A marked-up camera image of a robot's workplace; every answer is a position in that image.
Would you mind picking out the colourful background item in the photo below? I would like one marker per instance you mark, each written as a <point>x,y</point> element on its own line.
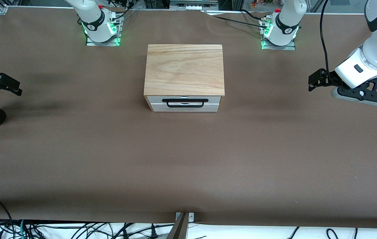
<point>261,3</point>

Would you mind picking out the white-fronted wooden drawer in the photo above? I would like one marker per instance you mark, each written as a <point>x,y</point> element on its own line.
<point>155,100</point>

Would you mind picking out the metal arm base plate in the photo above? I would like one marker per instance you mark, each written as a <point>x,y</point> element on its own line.
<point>90,41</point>
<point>291,46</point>

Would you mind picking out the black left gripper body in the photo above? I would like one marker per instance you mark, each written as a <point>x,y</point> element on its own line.
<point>325,78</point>

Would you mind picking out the metal table edge bracket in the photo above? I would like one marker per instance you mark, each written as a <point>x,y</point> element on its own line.
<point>191,216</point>

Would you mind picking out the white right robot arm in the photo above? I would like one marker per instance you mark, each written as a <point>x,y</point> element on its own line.
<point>95,26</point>

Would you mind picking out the brown table cover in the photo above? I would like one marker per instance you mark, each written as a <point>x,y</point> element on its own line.
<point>188,159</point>

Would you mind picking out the grey background box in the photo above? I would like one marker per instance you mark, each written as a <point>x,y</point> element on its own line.
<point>193,4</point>

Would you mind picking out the wooden drawer cabinet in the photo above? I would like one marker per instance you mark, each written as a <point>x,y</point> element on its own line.
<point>184,68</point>

